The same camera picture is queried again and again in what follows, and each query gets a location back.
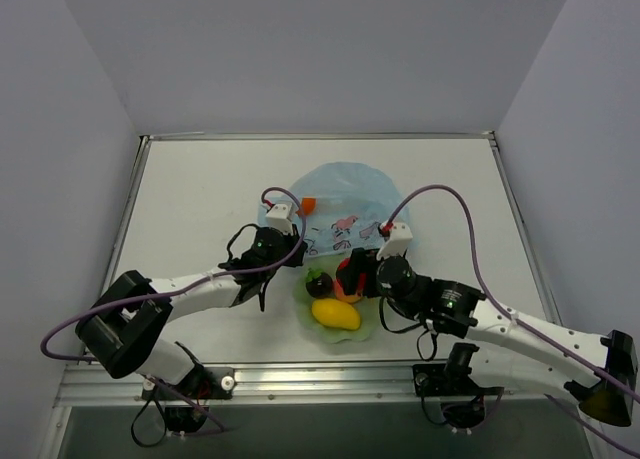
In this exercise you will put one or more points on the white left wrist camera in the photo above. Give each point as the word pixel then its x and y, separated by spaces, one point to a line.
pixel 279 217

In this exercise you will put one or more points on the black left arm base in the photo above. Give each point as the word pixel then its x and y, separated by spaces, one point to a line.
pixel 185 409

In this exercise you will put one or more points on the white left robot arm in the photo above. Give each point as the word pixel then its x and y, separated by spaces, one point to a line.
pixel 124 334

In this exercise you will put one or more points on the orange fake fruit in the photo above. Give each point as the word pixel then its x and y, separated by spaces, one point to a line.
pixel 342 296

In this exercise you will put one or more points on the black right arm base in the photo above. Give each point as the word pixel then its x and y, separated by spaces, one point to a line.
pixel 454 402

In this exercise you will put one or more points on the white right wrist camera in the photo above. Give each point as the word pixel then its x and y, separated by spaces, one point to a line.
pixel 397 237

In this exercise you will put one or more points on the blue printed plastic bag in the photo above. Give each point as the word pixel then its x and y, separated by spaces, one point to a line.
pixel 353 201

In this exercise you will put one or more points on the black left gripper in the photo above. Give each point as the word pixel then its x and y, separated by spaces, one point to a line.
pixel 292 249

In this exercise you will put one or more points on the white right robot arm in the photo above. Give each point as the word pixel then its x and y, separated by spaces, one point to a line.
pixel 598 371

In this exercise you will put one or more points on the yellow fake fruit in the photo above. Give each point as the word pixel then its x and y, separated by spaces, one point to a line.
pixel 336 314

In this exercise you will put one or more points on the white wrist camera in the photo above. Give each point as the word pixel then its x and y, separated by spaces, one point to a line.
pixel 279 217
pixel 397 237

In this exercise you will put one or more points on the red fake apple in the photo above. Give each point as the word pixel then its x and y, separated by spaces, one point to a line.
pixel 341 275

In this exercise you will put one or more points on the green scalloped glass bowl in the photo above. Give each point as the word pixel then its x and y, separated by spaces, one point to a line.
pixel 367 308

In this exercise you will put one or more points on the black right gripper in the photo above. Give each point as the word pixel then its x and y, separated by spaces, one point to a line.
pixel 358 272

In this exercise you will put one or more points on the red green fake fruit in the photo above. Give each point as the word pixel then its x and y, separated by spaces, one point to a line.
pixel 319 284

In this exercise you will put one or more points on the aluminium table frame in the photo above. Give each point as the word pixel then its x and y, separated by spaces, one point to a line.
pixel 298 397

